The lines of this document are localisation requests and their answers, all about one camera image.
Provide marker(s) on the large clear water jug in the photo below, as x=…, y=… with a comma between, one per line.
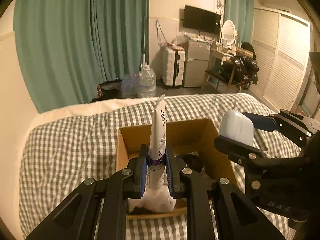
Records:
x=147, y=82

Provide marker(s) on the narrow green curtain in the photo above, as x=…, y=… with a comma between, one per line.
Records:
x=237, y=7

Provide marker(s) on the wooden dressing desk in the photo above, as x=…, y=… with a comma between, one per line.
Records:
x=220, y=53

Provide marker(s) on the checked blanket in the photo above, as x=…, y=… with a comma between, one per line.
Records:
x=75, y=155

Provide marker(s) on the wide green curtain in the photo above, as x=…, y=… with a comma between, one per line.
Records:
x=55, y=42

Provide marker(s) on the small grey fridge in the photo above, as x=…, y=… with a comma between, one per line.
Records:
x=196, y=65

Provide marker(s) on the orange packet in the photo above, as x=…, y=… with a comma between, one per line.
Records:
x=175, y=46

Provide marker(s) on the white toothpaste tube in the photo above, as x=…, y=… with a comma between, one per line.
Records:
x=157, y=150

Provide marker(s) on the cardboard box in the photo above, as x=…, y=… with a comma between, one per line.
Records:
x=190, y=132

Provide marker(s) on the black bag on desk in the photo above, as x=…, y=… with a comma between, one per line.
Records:
x=247, y=48

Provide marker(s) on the light blue white case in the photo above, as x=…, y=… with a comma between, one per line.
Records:
x=235, y=125

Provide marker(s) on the dark cloth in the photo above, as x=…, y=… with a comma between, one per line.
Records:
x=108, y=91

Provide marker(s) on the green curtain panel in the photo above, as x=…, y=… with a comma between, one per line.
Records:
x=120, y=35

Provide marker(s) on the white sock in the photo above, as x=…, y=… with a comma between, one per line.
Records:
x=157, y=200

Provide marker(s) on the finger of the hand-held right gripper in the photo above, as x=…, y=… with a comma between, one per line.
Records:
x=237, y=150
x=261, y=123

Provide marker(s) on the black plastic bag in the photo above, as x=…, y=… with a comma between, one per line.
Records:
x=241, y=68

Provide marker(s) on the wooden chair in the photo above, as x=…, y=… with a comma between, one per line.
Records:
x=212, y=73

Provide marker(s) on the crumpled clear plastic bag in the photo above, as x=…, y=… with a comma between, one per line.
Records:
x=130, y=86

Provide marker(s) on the clear plastic bag on fridge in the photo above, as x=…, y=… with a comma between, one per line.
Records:
x=179, y=40

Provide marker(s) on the white bed sheet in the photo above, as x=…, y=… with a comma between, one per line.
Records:
x=75, y=110

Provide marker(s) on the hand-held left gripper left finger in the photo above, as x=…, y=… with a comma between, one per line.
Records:
x=143, y=170

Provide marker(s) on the white louvred wardrobe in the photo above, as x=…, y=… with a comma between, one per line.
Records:
x=280, y=60

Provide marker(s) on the white oval mirror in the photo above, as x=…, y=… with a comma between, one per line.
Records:
x=228, y=31

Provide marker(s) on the white suitcase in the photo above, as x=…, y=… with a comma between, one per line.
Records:
x=171, y=67

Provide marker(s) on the small photo frame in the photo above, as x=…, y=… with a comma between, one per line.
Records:
x=223, y=43

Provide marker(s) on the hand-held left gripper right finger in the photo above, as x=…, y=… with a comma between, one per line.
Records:
x=168, y=170

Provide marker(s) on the thin white pole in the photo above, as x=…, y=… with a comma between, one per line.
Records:
x=144, y=42

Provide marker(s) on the black wall television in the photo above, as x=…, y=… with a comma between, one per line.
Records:
x=201, y=18

